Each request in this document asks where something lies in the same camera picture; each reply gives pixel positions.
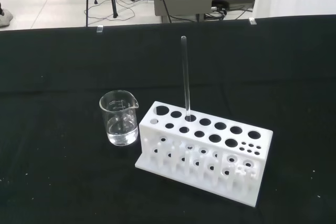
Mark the white test tube rack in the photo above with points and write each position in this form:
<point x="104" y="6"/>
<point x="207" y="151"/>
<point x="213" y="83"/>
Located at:
<point x="210" y="132"/>

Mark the clear glass beaker with water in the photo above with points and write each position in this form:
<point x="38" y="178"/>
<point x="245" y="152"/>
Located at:
<point x="119" y="129"/>

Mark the clear cloth clip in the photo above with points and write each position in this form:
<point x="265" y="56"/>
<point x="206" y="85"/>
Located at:
<point x="99" y="29"/>
<point x="252" y="21"/>

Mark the black table cloth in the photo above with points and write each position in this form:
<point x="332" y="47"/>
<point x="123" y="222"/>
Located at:
<point x="52" y="103"/>

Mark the person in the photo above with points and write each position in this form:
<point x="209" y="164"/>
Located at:
<point x="4" y="18"/>

